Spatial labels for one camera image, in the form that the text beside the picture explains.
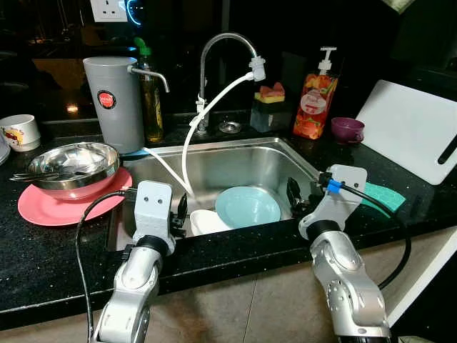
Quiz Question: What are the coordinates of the orange soap pump bottle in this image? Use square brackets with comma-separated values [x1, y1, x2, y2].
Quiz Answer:
[293, 46, 340, 140]

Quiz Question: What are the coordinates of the white wall socket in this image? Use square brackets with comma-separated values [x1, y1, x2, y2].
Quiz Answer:
[89, 0, 129, 22]

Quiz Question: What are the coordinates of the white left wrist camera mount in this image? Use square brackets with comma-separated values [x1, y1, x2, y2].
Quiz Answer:
[134, 180, 174, 244]

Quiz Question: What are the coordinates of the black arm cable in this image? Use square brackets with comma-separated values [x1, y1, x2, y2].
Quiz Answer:
[318, 175, 413, 290]
[75, 187, 140, 340]

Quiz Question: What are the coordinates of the yellow and red sponge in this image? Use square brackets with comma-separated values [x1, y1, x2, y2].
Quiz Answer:
[255, 82, 286, 104]

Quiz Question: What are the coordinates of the green capped oil bottle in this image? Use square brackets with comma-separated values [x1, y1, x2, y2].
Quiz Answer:
[134, 37, 165, 144]

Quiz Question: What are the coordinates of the grey water filter canister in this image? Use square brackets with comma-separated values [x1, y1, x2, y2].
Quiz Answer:
[82, 56, 171, 154]

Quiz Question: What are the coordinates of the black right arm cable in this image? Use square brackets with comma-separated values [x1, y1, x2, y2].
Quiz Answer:
[318, 175, 413, 290]

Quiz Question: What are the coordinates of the white printed cup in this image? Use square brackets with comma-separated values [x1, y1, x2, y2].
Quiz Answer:
[0, 114, 41, 152]

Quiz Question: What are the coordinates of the teal wavy sponge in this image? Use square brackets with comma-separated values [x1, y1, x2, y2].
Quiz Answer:
[361, 181, 406, 212]

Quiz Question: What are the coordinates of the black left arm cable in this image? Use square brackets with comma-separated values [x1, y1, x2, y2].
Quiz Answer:
[75, 187, 140, 340]

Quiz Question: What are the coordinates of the stainless steel bowl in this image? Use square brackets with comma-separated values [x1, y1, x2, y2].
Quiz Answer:
[26, 141, 121, 192]

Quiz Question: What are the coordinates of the round steel countertop cap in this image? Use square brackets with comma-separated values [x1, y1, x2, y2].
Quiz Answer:
[218, 120, 242, 134]

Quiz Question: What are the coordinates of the white cutting board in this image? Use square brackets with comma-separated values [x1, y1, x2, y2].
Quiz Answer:
[355, 79, 457, 187]

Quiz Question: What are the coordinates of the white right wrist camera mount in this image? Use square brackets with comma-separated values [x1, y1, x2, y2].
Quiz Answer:
[298, 164, 368, 240]

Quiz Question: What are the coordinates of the pink plate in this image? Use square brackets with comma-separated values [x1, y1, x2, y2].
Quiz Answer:
[17, 166, 134, 227]

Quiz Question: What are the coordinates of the black sponge holder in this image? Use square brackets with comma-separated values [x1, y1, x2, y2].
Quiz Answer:
[250, 100, 293, 134]

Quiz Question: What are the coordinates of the small white bowl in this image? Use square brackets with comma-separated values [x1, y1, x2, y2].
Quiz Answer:
[189, 209, 233, 237]

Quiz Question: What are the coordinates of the hanging green cloth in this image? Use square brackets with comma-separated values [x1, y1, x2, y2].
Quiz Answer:
[382, 0, 415, 14]

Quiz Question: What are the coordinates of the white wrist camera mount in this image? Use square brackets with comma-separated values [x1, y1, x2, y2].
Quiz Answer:
[298, 164, 368, 240]
[134, 180, 174, 244]

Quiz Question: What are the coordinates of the chrome gooseneck faucet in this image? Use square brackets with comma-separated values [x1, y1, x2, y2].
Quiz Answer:
[196, 32, 259, 135]

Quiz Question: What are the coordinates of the purple cup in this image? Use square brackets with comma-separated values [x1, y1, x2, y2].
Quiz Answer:
[331, 116, 366, 145]

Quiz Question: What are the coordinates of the stainless steel sink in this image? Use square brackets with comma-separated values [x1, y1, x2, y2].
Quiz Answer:
[107, 137, 322, 251]

